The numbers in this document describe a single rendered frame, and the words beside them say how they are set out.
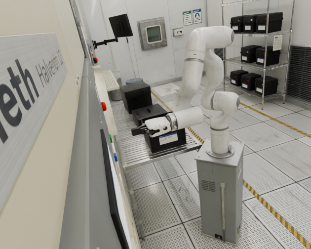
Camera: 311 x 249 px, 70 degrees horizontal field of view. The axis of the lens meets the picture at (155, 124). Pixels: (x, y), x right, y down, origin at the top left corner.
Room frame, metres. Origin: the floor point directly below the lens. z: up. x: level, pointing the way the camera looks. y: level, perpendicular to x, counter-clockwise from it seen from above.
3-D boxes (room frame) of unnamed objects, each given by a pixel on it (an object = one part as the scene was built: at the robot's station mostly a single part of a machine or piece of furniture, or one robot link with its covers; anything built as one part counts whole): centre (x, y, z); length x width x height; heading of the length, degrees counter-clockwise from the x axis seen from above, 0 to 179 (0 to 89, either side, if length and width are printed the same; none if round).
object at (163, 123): (0.91, -0.01, 1.20); 0.11 x 0.10 x 0.07; 102
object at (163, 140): (1.54, -0.05, 0.85); 0.28 x 0.28 x 0.17; 11
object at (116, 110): (1.96, 0.11, 0.38); 1.30 x 0.60 x 0.76; 12
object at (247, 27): (3.95, -1.92, 1.31); 0.30 x 0.28 x 0.26; 11
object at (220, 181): (1.27, -0.41, 0.38); 0.28 x 0.28 x 0.76; 57
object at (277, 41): (3.37, -2.01, 1.05); 0.17 x 0.03 x 0.26; 102
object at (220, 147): (1.27, -0.41, 0.85); 0.19 x 0.19 x 0.18
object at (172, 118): (0.92, -0.07, 1.20); 0.09 x 0.03 x 0.08; 12
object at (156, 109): (1.96, 0.04, 0.83); 0.29 x 0.29 x 0.13; 14
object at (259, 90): (3.59, -1.99, 0.31); 0.30 x 0.28 x 0.26; 9
